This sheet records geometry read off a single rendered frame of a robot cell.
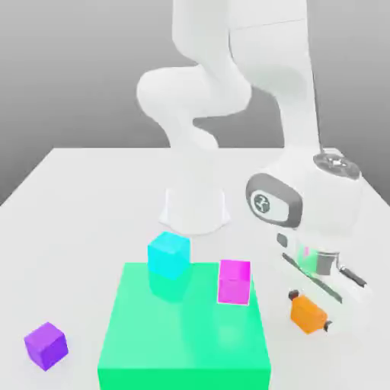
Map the large green box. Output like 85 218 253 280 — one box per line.
97 262 273 390

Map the small purple cube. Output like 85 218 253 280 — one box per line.
24 321 69 372

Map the small cyan cube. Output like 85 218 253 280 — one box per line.
147 231 192 281

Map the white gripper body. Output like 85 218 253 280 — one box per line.
280 247 350 309

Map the small orange cube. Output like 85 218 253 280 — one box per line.
289 294 329 336

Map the small magenta cube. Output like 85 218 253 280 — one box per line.
216 259 252 306

